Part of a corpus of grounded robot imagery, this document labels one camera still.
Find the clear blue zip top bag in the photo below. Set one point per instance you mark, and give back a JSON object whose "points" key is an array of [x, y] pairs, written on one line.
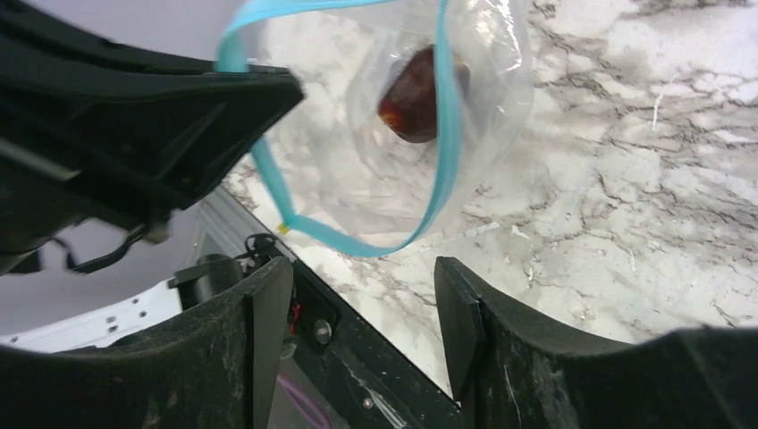
{"points": [[334, 171]]}

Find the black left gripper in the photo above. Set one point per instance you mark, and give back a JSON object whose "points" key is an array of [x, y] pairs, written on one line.
{"points": [[92, 128]]}

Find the dark red toy fruit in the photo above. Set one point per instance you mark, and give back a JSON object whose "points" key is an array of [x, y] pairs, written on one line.
{"points": [[408, 106]]}

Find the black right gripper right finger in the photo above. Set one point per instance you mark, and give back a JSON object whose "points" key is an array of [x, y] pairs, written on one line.
{"points": [[512, 366]]}

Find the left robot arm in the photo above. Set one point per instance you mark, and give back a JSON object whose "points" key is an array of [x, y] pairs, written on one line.
{"points": [[61, 298]]}

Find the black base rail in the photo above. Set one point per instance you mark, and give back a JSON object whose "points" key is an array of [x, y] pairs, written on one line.
{"points": [[366, 379]]}

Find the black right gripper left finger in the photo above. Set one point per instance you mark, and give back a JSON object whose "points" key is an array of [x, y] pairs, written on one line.
{"points": [[212, 366]]}

